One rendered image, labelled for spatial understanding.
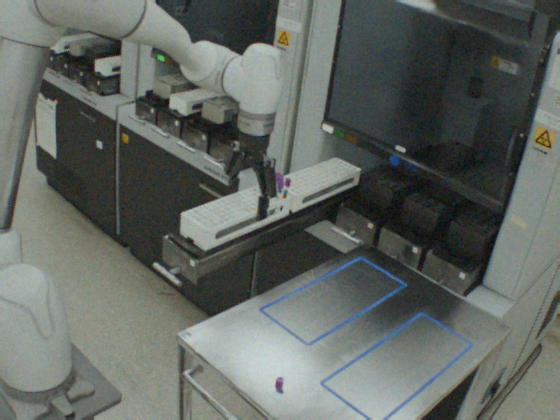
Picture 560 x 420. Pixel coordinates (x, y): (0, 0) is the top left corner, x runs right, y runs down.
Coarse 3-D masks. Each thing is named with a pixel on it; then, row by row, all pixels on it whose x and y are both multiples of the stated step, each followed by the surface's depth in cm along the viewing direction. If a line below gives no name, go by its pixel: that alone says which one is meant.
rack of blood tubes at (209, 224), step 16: (240, 192) 162; (256, 192) 164; (208, 208) 154; (224, 208) 154; (240, 208) 155; (256, 208) 156; (272, 208) 159; (288, 208) 164; (192, 224) 147; (208, 224) 146; (224, 224) 147; (240, 224) 159; (256, 224) 157; (208, 240) 145
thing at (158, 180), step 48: (288, 0) 178; (144, 48) 235; (288, 48) 184; (288, 96) 190; (144, 144) 237; (288, 144) 197; (144, 192) 247; (192, 192) 223; (144, 240) 258; (192, 288) 242; (240, 288) 220
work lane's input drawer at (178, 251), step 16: (352, 192) 185; (304, 208) 170; (320, 208) 173; (336, 208) 180; (272, 224) 161; (288, 224) 165; (304, 224) 170; (176, 240) 148; (192, 240) 147; (240, 240) 154; (256, 240) 157; (272, 240) 162; (176, 256) 149; (192, 256) 145; (208, 256) 146; (224, 256) 150; (240, 256) 155; (176, 272) 148; (192, 272) 146; (208, 272) 148
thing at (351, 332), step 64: (384, 256) 152; (256, 320) 125; (320, 320) 128; (384, 320) 130; (448, 320) 132; (192, 384) 112; (256, 384) 109; (320, 384) 111; (384, 384) 112; (448, 384) 114
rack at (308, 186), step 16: (336, 160) 189; (288, 176) 175; (304, 176) 177; (320, 176) 177; (336, 176) 179; (352, 176) 182; (288, 192) 166; (304, 192) 167; (320, 192) 181; (336, 192) 179
